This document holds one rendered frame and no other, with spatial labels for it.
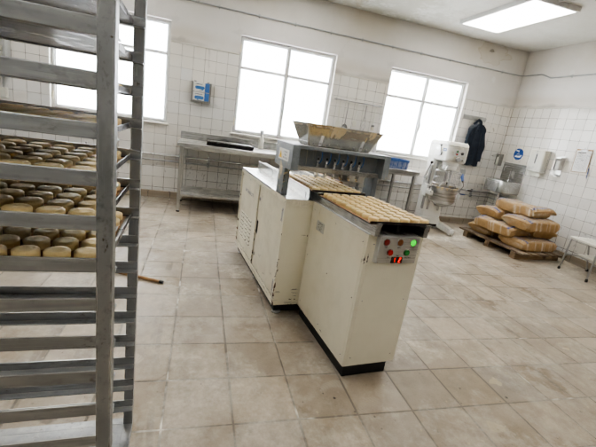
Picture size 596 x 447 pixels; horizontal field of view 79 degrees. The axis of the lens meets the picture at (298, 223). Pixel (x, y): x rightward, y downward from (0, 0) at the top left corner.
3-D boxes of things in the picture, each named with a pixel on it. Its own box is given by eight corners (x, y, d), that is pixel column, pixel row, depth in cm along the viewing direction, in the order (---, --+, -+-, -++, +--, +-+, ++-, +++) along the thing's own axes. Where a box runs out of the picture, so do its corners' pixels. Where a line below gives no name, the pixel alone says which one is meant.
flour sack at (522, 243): (521, 252, 484) (524, 241, 480) (495, 241, 522) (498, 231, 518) (559, 253, 508) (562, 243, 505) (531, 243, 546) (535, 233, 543)
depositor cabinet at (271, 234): (233, 250, 366) (242, 167, 344) (299, 250, 393) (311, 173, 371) (270, 316, 253) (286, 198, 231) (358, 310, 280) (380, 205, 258)
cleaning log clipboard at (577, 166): (586, 178, 501) (597, 149, 490) (585, 178, 500) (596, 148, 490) (568, 175, 526) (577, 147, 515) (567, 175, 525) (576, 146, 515)
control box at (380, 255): (372, 261, 182) (377, 234, 179) (410, 261, 192) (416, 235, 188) (375, 263, 179) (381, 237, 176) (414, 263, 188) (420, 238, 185)
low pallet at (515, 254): (458, 233, 588) (459, 226, 585) (496, 235, 613) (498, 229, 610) (520, 262, 478) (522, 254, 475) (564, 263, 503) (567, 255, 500)
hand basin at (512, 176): (529, 220, 581) (552, 151, 553) (511, 218, 570) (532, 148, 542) (485, 205, 673) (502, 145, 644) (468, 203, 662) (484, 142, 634)
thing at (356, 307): (294, 314, 260) (314, 192, 237) (336, 311, 273) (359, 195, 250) (338, 380, 198) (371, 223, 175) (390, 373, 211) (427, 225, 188)
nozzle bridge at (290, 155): (270, 187, 260) (277, 139, 251) (358, 194, 287) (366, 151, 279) (286, 198, 231) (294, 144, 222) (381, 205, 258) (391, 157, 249)
